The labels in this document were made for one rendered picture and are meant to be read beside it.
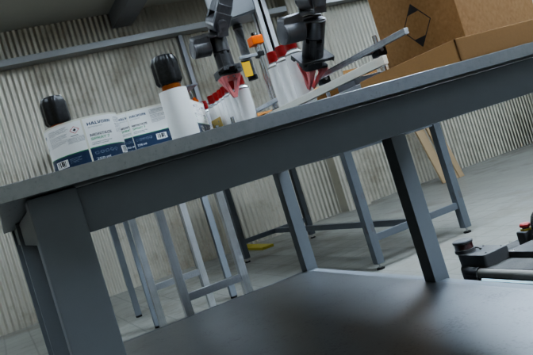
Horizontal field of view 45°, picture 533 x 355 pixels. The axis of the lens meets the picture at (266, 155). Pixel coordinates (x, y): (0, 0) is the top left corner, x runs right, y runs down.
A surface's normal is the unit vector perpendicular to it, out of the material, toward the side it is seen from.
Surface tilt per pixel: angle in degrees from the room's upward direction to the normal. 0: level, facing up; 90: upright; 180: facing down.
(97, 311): 90
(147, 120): 90
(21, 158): 90
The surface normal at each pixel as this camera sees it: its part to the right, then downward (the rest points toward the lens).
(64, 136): -0.27, 0.07
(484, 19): 0.40, -0.14
